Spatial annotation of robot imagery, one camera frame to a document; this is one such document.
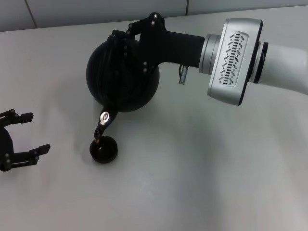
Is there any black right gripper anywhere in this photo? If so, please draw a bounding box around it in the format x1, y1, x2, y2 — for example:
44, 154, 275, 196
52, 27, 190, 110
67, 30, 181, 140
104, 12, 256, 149
112, 13, 205, 77

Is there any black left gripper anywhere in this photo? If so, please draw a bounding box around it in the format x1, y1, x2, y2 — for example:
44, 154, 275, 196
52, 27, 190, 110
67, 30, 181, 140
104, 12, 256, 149
0, 109, 51, 172

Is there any black round teapot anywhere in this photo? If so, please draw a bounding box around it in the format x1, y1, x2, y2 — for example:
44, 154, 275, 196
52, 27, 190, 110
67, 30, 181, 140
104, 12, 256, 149
86, 33, 161, 143

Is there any small black teacup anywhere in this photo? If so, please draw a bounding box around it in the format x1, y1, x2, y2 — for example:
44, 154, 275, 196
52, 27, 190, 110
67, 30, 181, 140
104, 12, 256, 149
89, 135, 119, 165

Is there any right gripper connector cable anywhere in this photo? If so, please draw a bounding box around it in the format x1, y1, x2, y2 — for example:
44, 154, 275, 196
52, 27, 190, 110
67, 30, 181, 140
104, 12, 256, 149
178, 64, 190, 85

